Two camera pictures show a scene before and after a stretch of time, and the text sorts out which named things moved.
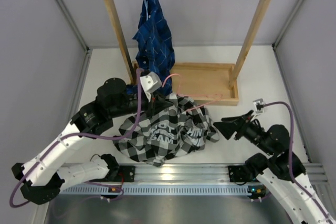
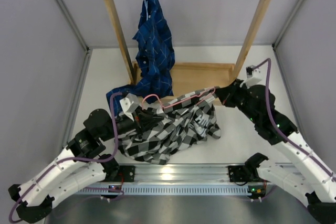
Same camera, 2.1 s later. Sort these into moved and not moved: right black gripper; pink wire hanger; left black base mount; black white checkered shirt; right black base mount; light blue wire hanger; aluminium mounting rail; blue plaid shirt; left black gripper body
Moved: black white checkered shirt; left black gripper body; right black gripper; pink wire hanger
Not moved: blue plaid shirt; right black base mount; light blue wire hanger; left black base mount; aluminium mounting rail
